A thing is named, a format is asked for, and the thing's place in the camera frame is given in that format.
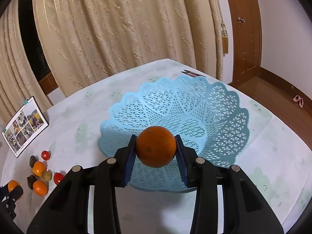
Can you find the teal binder clip left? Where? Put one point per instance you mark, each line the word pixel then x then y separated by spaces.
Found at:
pixel 3 128

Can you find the small pink black item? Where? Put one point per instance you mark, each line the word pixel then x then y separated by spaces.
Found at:
pixel 192 73

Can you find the beige curtain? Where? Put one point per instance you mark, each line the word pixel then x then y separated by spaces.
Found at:
pixel 18 81
pixel 85 41

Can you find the door knob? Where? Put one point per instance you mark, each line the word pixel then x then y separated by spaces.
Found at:
pixel 241 20

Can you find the red cherry tomato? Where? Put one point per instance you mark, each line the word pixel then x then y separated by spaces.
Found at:
pixel 45 155
pixel 57 178

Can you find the wooden door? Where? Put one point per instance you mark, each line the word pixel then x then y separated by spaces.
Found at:
pixel 247 40

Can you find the white patterned tablecloth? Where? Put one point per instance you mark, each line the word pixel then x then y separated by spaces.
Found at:
pixel 156 200

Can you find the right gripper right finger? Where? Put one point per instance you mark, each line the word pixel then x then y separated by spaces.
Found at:
pixel 244 207

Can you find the dark passion fruit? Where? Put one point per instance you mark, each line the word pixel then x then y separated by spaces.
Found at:
pixel 32 161
pixel 31 180

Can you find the pink slippers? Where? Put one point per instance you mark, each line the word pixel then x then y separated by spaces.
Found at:
pixel 299 100

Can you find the beige curtain left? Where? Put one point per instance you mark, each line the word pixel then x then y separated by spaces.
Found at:
pixel 18 81

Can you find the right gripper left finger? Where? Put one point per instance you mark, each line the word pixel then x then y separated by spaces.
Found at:
pixel 66 208

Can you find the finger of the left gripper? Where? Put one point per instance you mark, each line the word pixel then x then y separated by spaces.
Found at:
pixel 8 203
pixel 3 192

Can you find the beige curtain right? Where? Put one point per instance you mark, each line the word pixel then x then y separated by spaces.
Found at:
pixel 85 41

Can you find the tan longan fruit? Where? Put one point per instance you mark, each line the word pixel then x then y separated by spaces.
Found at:
pixel 47 175

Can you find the blue plastic lattice basket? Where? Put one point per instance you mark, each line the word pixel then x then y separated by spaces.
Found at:
pixel 206 116

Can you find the orange tangerine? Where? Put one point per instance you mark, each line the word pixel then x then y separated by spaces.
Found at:
pixel 39 169
pixel 40 188
pixel 155 147

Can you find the curtain tassel tieback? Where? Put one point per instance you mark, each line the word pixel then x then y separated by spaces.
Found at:
pixel 225 37

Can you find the photo collage board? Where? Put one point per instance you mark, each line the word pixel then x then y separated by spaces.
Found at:
pixel 24 127

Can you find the yellow orange fruit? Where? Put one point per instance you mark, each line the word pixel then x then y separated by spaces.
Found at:
pixel 12 185

